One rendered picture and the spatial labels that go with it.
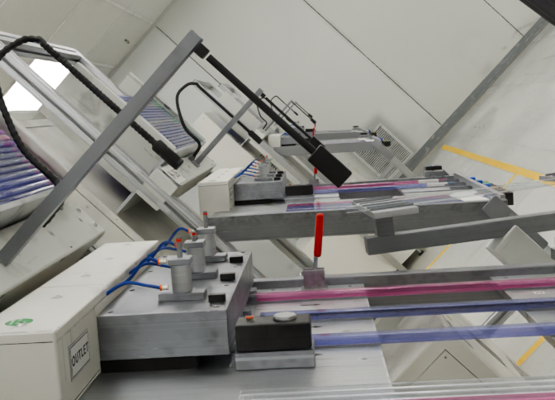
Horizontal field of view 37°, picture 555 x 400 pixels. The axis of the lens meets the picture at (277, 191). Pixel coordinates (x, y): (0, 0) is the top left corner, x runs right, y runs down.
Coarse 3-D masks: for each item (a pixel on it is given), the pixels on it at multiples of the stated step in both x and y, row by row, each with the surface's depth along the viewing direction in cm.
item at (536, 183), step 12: (540, 180) 134; (552, 180) 134; (456, 192) 134; (468, 192) 134; (480, 192) 134; (492, 192) 134; (504, 192) 134; (360, 204) 134; (372, 204) 134; (384, 204) 134; (396, 204) 134
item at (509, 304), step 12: (492, 300) 101; (504, 300) 100; (516, 300) 100; (528, 300) 99; (540, 300) 99; (552, 300) 99; (264, 312) 102; (276, 312) 101; (300, 312) 101; (312, 312) 100; (324, 312) 100; (336, 312) 100; (348, 312) 100; (360, 312) 100; (372, 312) 100; (384, 312) 100; (396, 312) 100; (408, 312) 100; (420, 312) 100; (432, 312) 100; (444, 312) 100; (456, 312) 100; (468, 312) 100
